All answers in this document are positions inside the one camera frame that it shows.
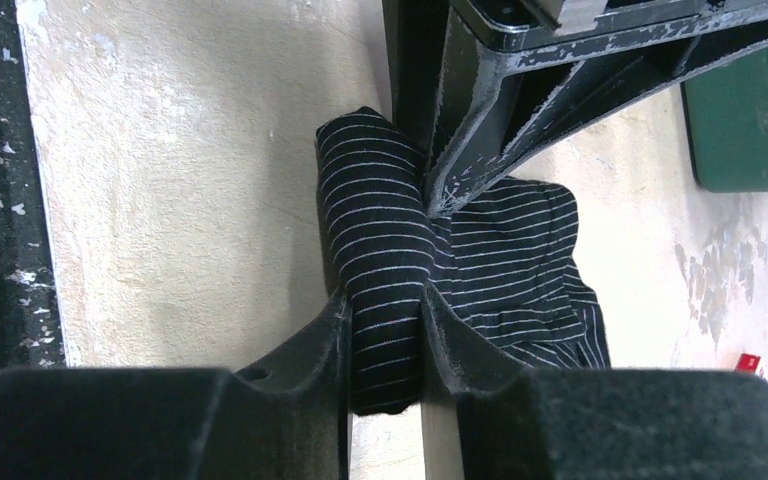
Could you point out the small red white box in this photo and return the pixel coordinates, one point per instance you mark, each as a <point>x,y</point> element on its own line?
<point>750,364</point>

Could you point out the black striped underwear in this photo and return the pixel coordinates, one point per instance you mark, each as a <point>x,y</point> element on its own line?
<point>503,263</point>

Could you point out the green divided storage tray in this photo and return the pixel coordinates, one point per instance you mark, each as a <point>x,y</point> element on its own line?
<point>726,113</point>

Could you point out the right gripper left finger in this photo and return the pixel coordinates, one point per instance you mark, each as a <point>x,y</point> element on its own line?
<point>284,416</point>

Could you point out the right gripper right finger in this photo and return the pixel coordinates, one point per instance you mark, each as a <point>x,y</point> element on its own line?
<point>487,416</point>

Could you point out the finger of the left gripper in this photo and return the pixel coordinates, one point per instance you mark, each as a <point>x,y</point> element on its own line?
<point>483,86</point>

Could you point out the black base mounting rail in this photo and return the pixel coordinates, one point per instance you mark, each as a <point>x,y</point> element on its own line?
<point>30,326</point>

